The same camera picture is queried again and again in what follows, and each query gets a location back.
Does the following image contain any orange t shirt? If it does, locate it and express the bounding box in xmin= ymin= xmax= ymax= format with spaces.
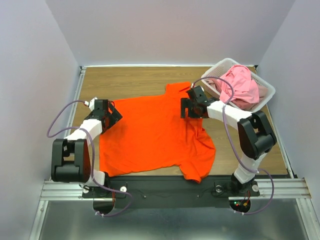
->
xmin=99 ymin=82 xmax=216 ymax=183

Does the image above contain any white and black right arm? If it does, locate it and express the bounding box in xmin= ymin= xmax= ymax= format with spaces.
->
xmin=180 ymin=86 xmax=277 ymax=195

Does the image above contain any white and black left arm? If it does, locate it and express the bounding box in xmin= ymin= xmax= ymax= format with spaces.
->
xmin=46 ymin=97 xmax=123 ymax=197

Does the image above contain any white perforated plastic basket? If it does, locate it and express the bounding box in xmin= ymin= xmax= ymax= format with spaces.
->
xmin=201 ymin=58 xmax=276 ymax=112

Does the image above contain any dusty pink t shirt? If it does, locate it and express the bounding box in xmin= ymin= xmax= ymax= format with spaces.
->
xmin=206 ymin=78 xmax=268 ymax=110

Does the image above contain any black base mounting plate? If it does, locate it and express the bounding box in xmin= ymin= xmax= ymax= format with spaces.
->
xmin=82 ymin=175 xmax=260 ymax=214

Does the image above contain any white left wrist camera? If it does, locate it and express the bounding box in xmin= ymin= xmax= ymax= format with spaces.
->
xmin=84 ymin=97 xmax=98 ymax=111

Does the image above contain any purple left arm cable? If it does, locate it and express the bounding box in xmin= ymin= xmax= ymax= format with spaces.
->
xmin=46 ymin=99 xmax=135 ymax=218

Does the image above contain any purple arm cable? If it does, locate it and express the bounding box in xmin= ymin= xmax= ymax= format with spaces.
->
xmin=46 ymin=99 xmax=135 ymax=218
xmin=191 ymin=76 xmax=275 ymax=216

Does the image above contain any aluminium frame rail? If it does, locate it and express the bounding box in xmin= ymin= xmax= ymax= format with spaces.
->
xmin=28 ymin=65 xmax=87 ymax=240

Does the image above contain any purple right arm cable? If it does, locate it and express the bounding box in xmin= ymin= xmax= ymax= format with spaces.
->
xmin=191 ymin=76 xmax=275 ymax=216

